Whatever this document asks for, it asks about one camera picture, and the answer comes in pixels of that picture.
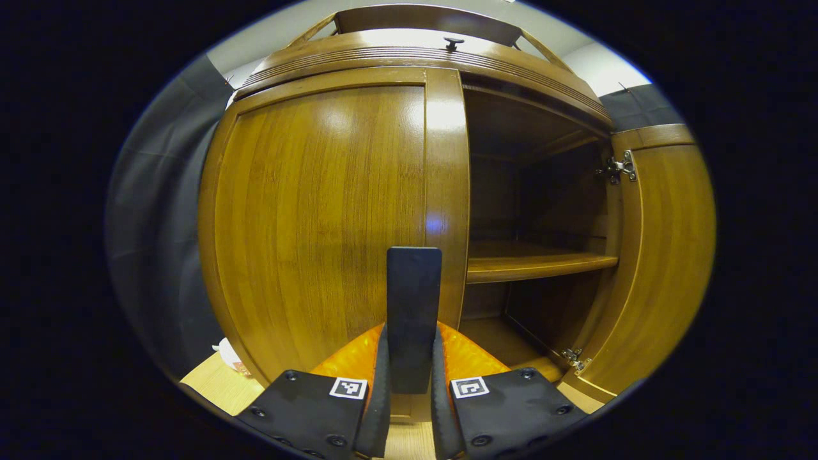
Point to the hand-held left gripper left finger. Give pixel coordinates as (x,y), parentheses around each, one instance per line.
(380,415)

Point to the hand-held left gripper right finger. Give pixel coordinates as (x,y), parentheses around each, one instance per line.
(439,415)

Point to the wooden double-door shoe cabinet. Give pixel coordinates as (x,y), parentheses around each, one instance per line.
(486,115)

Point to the metal door hinge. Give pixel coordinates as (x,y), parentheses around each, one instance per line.
(618,167)
(575,360)

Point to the wooden cabinet inner shelf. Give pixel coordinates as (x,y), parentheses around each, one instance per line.
(530,263)

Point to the round black cabinet knob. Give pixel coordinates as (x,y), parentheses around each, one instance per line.
(454,43)

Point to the white plush toy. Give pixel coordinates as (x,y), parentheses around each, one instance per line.
(229,356)

